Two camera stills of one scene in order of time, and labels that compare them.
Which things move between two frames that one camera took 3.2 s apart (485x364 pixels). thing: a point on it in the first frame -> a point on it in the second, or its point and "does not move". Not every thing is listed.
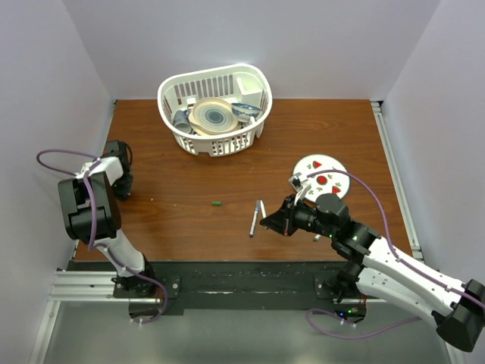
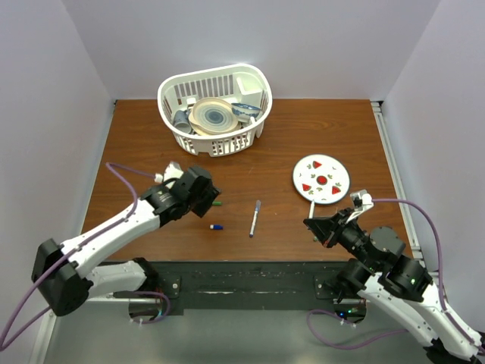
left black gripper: (122, 193) -> (208, 196)
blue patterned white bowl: (244, 112) does not move
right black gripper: (276, 221) -> (327, 229)
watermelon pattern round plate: (331, 182) does not move
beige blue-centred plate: (213, 116) does not move
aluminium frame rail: (400, 192) does not move
